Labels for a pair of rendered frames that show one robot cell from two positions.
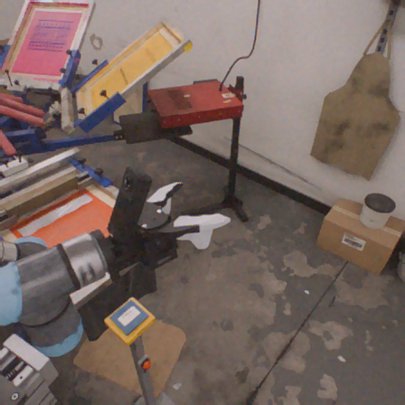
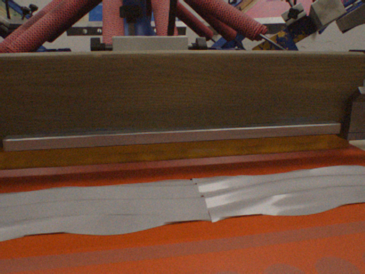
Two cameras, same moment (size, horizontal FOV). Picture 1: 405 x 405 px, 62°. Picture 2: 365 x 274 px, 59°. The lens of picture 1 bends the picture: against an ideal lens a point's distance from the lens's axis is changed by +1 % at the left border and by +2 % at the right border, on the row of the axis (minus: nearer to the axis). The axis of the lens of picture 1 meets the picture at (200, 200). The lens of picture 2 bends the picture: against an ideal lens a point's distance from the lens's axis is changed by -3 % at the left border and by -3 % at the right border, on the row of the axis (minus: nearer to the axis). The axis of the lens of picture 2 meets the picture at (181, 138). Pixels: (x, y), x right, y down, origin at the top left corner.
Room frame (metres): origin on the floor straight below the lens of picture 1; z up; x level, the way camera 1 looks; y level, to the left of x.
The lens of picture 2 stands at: (1.01, 0.57, 1.07)
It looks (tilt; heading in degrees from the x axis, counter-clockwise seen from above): 16 degrees down; 38
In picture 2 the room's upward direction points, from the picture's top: straight up
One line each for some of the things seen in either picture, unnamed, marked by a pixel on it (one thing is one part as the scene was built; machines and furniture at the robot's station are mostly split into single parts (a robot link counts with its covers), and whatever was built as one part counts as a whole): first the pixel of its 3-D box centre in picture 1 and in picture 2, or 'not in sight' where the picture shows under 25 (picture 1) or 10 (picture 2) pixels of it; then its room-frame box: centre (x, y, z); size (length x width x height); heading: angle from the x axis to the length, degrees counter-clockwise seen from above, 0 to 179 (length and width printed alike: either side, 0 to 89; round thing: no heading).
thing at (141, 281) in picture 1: (118, 289); not in sight; (0.91, 0.38, 0.74); 0.45 x 0.03 x 0.43; 138
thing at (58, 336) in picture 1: (50, 313); not in sight; (0.30, 0.25, 1.56); 0.11 x 0.08 x 0.11; 34
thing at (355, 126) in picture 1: (361, 105); not in sight; (2.20, -1.12, 1.06); 0.53 x 0.07 x 1.05; 48
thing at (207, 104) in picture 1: (195, 102); not in sight; (2.26, 0.03, 1.06); 0.61 x 0.46 x 0.12; 108
